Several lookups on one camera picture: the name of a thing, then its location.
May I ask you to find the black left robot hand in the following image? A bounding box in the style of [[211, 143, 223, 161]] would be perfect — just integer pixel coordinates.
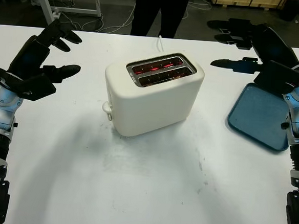
[[8, 17, 84, 85]]

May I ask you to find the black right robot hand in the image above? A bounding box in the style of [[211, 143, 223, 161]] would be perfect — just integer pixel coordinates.
[[203, 16, 299, 77]]

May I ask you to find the black bin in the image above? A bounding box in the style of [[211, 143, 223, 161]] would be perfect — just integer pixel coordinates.
[[277, 0, 299, 22]]

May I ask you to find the wooden crate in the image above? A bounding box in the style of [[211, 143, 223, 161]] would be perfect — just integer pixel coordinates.
[[207, 0, 299, 12]]

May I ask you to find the blue plastic tray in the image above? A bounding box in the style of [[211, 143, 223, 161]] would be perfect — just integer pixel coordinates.
[[225, 81, 293, 154]]

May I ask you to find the person in black trousers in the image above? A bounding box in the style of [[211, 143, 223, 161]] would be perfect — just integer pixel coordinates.
[[130, 0, 191, 40]]

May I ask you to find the white two-slot toaster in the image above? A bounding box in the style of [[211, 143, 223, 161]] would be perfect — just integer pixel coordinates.
[[100, 47, 207, 143]]

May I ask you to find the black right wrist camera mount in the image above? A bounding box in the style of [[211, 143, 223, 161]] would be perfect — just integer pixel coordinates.
[[252, 59, 299, 97]]

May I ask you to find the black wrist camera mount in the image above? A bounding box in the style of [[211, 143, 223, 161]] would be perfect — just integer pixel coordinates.
[[252, 59, 299, 97], [1, 72, 58, 103]]

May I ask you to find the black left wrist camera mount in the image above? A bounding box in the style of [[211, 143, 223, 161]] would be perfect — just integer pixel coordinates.
[[1, 72, 58, 103]]

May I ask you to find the white floor cable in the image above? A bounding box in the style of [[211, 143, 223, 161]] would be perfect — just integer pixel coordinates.
[[60, 0, 137, 35]]

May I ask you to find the white toaster power cable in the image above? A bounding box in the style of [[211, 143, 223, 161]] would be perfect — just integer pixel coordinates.
[[155, 35, 166, 53]]

